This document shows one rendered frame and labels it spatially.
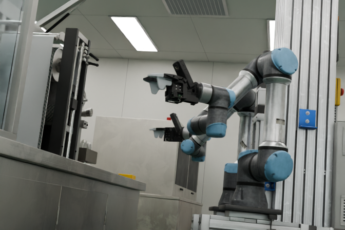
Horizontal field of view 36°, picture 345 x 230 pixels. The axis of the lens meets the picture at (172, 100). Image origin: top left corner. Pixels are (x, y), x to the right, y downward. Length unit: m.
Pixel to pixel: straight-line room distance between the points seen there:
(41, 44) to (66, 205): 0.76
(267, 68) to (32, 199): 1.09
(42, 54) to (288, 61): 1.00
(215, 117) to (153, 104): 5.18
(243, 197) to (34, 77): 0.97
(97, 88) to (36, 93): 5.22
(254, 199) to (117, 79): 5.37
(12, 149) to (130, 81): 5.99
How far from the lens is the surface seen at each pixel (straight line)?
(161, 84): 1.90
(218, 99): 2.01
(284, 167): 2.11
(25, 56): 1.56
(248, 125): 2.88
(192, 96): 1.96
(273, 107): 2.15
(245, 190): 2.20
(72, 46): 2.14
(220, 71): 7.13
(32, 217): 1.60
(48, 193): 1.67
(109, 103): 7.33
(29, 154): 1.47
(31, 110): 2.22
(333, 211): 2.44
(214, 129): 1.99
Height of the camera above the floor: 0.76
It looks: 12 degrees up
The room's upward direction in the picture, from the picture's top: 6 degrees clockwise
